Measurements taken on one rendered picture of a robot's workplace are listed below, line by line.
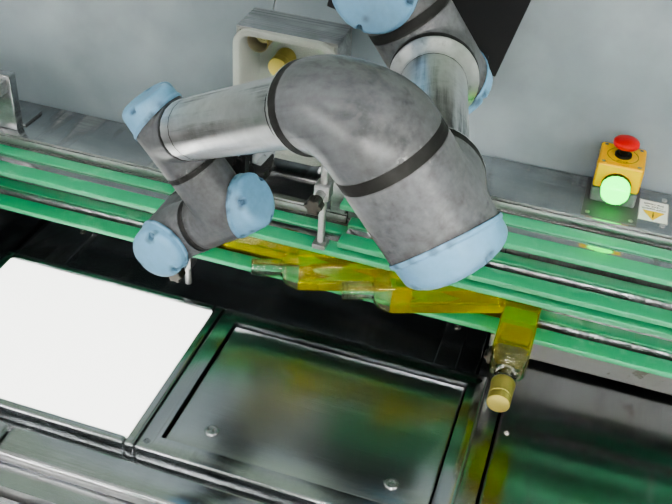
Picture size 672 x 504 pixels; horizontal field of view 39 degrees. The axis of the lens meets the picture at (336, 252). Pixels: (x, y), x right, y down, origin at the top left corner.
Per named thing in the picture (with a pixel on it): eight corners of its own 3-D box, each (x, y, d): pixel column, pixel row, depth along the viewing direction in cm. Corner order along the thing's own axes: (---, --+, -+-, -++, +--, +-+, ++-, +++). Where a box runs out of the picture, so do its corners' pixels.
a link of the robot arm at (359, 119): (318, 76, 77) (95, 127, 117) (387, 183, 81) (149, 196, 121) (404, -2, 82) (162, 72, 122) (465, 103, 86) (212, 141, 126)
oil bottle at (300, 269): (406, 273, 163) (280, 270, 161) (409, 246, 159) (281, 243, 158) (409, 294, 158) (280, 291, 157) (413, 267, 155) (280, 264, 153)
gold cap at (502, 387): (489, 389, 139) (484, 409, 136) (492, 371, 137) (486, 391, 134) (513, 395, 139) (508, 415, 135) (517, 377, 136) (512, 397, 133)
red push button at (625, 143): (608, 161, 147) (613, 142, 145) (610, 149, 150) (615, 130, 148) (634, 167, 146) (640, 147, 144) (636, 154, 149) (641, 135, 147)
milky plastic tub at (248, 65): (251, 125, 171) (232, 148, 164) (252, 6, 157) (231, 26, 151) (344, 146, 167) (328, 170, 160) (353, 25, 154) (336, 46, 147)
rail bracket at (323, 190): (325, 220, 161) (300, 262, 151) (330, 133, 151) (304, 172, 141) (342, 224, 160) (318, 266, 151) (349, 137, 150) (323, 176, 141)
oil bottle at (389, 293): (496, 292, 159) (368, 292, 157) (501, 266, 156) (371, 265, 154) (503, 315, 154) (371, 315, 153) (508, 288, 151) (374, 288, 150)
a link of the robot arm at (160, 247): (196, 271, 123) (150, 288, 128) (231, 225, 132) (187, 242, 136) (161, 223, 121) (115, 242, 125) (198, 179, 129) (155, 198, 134)
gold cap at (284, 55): (276, 45, 158) (267, 56, 155) (297, 49, 158) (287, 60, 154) (276, 65, 160) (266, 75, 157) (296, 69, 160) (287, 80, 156)
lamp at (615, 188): (597, 195, 149) (596, 205, 147) (604, 170, 146) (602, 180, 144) (627, 201, 148) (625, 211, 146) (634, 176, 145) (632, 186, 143)
